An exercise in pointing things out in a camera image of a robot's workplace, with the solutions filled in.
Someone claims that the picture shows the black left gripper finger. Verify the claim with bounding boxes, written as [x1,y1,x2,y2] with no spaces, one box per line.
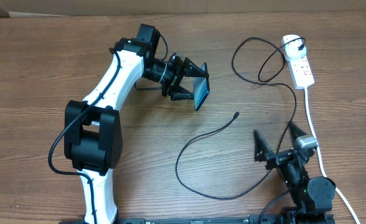
[169,85,194,101]
[182,57,209,78]

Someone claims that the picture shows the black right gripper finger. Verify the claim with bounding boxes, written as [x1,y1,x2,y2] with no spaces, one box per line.
[253,130,272,162]
[288,121,307,145]

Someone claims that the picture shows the Samsung Galaxy smartphone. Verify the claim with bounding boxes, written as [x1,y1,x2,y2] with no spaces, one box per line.
[193,62,210,111]

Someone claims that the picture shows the black USB charging cable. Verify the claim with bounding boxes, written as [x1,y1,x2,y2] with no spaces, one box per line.
[174,37,307,201]

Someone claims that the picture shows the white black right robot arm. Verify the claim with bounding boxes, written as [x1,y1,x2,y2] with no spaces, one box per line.
[250,122,336,224]

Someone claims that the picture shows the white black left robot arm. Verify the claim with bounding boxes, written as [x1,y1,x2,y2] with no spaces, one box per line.
[63,24,210,223]

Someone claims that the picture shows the white power strip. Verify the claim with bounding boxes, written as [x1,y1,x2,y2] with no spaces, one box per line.
[288,56,315,90]

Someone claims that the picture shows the cardboard backdrop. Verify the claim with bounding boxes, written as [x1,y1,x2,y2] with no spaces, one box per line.
[0,0,366,17]

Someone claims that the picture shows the white wall charger adapter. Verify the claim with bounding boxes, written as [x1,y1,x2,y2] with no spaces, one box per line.
[281,34,307,61]

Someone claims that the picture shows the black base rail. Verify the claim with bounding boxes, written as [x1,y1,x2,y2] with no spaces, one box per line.
[58,213,336,224]

